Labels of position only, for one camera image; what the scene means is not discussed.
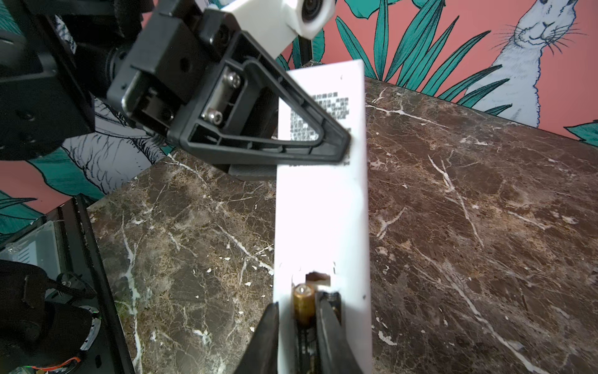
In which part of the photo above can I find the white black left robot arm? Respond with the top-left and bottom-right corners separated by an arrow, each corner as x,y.
1,1 -> 350,165

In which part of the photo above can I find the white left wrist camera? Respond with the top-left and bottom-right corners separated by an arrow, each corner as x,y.
222,0 -> 336,58

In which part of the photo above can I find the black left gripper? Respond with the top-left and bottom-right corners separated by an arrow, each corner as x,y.
107,1 -> 350,165

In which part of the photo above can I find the black left corner frame post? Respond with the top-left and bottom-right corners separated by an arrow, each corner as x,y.
297,37 -> 313,67

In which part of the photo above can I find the white remote control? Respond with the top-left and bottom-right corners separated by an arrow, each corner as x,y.
273,60 -> 373,373

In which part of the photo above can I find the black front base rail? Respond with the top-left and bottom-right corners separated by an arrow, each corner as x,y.
48,196 -> 135,373

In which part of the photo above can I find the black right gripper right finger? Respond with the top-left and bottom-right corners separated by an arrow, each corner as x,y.
316,291 -> 363,374

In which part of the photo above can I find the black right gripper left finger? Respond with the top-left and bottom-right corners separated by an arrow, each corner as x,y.
234,302 -> 280,374

